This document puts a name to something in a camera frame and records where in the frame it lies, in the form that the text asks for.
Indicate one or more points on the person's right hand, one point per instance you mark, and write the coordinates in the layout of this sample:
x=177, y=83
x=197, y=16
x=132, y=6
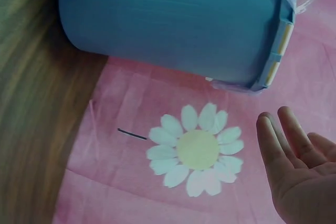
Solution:
x=302, y=187

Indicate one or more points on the person's right fingers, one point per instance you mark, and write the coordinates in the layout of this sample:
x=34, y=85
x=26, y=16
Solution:
x=292, y=132

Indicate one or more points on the blue round bin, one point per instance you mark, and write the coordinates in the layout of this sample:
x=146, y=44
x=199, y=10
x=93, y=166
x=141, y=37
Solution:
x=170, y=22

